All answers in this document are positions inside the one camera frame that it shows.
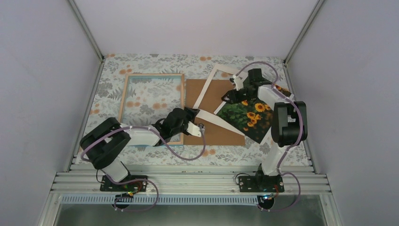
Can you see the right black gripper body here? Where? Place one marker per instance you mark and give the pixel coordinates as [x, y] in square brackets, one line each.
[245, 97]

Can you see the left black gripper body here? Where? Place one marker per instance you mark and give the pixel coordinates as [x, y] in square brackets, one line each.
[176, 131]

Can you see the sunflower photo print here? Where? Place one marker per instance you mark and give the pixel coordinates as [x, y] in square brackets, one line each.
[251, 117]

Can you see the teal wooden picture frame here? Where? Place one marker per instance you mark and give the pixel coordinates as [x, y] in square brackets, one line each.
[147, 98]

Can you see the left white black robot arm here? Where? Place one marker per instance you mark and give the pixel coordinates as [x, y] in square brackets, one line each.
[102, 146]

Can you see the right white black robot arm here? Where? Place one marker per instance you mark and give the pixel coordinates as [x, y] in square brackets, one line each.
[289, 117]

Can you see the floral patterned table mat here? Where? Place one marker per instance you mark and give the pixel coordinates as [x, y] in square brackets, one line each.
[107, 102]

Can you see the brown backing board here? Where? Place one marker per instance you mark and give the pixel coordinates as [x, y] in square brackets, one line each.
[214, 135]

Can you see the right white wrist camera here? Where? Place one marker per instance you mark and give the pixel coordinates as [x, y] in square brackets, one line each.
[237, 82]

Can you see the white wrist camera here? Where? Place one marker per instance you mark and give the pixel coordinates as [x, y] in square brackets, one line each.
[237, 82]
[196, 130]

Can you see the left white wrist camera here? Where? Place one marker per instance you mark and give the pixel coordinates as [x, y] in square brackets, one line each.
[196, 130]

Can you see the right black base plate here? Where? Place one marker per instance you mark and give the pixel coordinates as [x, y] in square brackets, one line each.
[261, 184]

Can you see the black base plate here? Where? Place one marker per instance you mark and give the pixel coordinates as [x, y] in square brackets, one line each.
[139, 186]
[261, 184]

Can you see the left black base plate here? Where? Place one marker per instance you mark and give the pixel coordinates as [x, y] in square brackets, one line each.
[139, 186]

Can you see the slotted grey cable duct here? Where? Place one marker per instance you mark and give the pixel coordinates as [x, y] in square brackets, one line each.
[162, 199]

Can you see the right aluminium corner post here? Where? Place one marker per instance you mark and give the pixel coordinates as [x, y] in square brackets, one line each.
[308, 23]

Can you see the aluminium corner post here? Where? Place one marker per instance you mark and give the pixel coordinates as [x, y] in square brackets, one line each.
[308, 23]
[82, 22]

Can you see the aluminium rail base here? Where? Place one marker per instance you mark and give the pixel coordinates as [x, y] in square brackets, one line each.
[306, 201]

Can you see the left aluminium corner post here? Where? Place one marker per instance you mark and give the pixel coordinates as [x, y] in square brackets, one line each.
[82, 22]

